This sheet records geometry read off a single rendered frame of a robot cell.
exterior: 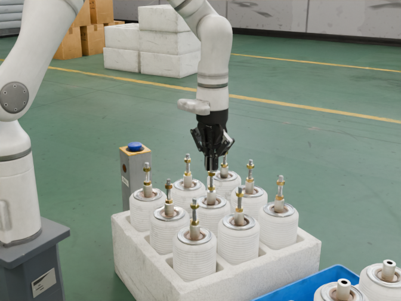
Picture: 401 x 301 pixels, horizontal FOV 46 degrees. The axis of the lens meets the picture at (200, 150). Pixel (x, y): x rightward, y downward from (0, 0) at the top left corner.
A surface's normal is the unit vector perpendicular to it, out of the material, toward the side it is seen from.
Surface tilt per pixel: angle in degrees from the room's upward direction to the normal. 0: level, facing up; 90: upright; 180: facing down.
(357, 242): 0
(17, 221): 90
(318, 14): 90
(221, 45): 107
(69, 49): 90
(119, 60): 90
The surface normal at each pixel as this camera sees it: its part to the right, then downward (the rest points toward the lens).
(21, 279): 0.21, 0.34
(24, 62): 0.70, 0.08
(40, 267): 0.87, 0.20
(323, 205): 0.00, -0.94
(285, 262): 0.52, 0.30
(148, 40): -0.53, 0.29
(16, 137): 0.30, -0.85
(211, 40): -0.04, 0.59
